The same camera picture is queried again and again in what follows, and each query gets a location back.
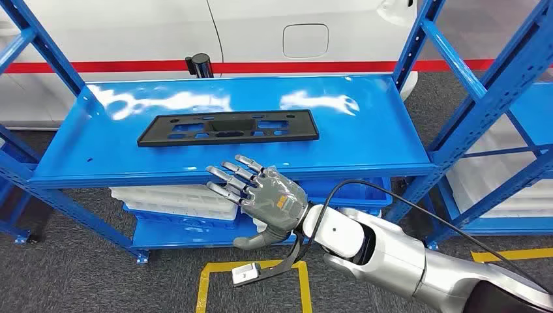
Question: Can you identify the white plastic tray stack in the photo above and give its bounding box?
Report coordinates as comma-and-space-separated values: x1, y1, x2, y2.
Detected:
108, 185, 239, 221
447, 114, 553, 218

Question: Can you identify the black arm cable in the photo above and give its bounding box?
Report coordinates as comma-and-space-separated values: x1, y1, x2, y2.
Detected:
298, 179, 553, 297

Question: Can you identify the black stanchion post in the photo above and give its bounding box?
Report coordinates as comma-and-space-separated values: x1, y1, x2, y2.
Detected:
185, 52, 215, 80

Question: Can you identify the red barrier belt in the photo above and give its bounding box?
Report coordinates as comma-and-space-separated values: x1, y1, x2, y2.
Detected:
3, 59, 496, 74

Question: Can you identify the black camera bracket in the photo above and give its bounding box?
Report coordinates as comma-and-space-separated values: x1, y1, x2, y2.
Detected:
258, 231, 305, 277

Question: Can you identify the black perforated panel part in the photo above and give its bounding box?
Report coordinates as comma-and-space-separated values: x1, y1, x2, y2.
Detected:
136, 109, 321, 148

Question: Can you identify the white car body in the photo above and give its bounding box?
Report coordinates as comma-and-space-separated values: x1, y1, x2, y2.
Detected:
0, 0, 419, 130

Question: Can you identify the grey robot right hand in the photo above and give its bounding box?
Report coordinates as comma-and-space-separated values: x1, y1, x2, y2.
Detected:
205, 155, 310, 252

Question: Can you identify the blue plastic bin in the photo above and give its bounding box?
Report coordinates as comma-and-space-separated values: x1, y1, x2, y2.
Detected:
298, 176, 393, 209

